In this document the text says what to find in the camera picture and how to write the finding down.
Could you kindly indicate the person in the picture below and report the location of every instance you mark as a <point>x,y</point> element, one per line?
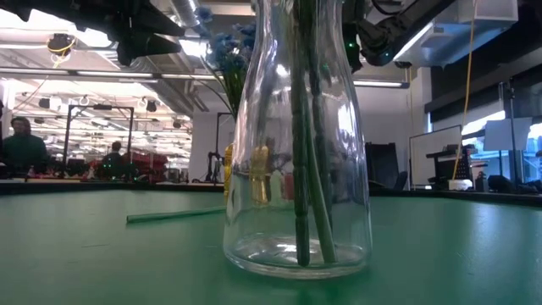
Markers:
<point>23,148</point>
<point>114,159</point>

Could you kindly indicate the black vertical pole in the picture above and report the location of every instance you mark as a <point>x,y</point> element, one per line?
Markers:
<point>513,140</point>

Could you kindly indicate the large blue artificial flower bunch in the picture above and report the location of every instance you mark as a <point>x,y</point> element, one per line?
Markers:
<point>228,51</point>

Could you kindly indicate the clear glass vase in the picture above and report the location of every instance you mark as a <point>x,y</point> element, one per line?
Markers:
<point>262,237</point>

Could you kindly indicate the loose green stem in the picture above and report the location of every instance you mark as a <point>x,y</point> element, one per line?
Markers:
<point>169,215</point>

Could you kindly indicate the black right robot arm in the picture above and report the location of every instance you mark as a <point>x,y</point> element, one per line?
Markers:
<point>381,42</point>

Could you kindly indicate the green table mat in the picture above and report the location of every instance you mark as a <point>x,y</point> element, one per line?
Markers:
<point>423,262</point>

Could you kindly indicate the grey flat panel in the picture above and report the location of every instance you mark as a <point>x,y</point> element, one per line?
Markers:
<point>508,133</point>

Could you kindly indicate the black office chair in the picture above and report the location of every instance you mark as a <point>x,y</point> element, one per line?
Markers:
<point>381,165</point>

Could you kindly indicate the yellow glass vase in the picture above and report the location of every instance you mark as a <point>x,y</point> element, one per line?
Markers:
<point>228,169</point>

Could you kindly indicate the red artificial tulip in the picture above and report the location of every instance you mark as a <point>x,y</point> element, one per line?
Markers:
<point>324,229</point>

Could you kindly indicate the background desk with equipment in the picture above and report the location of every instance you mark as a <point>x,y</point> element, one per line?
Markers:
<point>449,159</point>

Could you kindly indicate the background black robot arm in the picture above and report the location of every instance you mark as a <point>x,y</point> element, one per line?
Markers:
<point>214,163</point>

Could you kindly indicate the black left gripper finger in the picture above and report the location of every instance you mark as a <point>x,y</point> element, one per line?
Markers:
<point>158,46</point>
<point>161,25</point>

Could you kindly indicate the white whiteboard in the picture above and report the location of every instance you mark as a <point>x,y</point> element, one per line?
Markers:
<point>436,156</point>

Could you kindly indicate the black table frame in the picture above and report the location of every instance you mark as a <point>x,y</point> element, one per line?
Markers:
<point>84,186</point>

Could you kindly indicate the small white box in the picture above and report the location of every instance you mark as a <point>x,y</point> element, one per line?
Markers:
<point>459,185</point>

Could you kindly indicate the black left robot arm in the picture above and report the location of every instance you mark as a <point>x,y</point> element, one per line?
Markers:
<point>63,8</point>

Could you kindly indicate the black ceiling device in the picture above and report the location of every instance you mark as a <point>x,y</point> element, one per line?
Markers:
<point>60,43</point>

